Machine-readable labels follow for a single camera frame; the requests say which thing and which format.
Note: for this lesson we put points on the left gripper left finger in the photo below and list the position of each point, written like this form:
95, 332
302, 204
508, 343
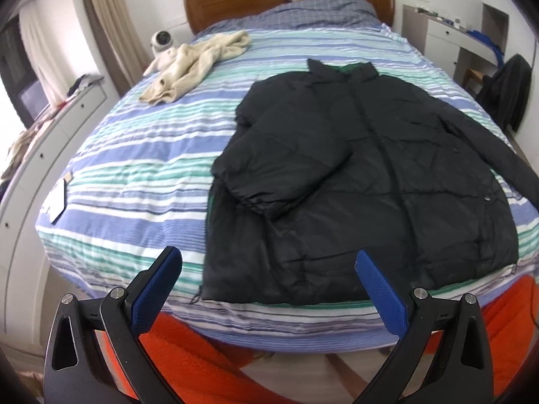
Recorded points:
75, 370

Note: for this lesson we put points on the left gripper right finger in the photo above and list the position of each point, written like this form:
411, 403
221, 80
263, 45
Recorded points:
461, 370

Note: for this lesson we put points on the black puffer jacket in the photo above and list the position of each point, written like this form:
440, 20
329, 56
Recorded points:
328, 162

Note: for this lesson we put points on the white drawer cabinet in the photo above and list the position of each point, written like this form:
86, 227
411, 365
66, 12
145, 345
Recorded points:
24, 265

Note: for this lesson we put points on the black smartphone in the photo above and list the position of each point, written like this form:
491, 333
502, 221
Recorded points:
56, 202

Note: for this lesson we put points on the striped blue green bed sheet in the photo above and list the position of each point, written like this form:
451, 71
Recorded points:
141, 182

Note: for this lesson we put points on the white paper packet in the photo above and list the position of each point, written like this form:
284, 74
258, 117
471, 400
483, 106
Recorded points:
68, 177

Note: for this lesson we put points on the black garment on chair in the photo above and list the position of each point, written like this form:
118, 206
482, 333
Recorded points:
504, 96

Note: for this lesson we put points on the beige fleece garment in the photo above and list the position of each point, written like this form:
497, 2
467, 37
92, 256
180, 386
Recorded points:
181, 69

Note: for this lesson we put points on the wooden chair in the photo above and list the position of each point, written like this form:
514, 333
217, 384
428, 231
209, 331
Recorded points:
474, 81

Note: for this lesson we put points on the beige curtain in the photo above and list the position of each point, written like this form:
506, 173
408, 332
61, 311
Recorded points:
124, 56

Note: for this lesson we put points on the white desk with drawer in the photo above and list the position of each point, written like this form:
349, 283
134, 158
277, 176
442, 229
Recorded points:
448, 48

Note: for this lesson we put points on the blue checked duvet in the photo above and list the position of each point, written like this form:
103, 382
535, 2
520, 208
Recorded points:
304, 14

